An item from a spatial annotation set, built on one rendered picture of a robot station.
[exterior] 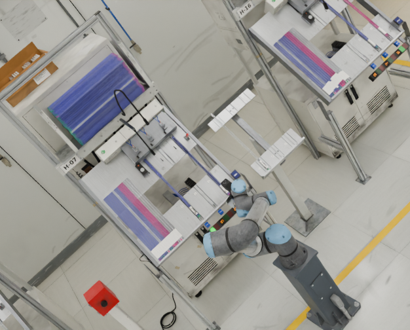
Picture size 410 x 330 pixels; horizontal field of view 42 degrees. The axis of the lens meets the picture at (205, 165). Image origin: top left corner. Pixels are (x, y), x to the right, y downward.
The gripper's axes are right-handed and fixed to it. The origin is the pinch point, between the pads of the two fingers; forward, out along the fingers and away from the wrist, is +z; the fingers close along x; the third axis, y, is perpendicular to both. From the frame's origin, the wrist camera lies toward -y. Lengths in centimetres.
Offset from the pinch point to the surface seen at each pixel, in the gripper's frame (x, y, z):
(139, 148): -20, -61, 4
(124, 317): -96, 3, 35
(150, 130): -8, -65, 4
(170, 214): -33.4, -19.6, 9.9
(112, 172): -41, -63, 10
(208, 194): -9.0, -12.6, 9.9
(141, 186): -35, -45, 10
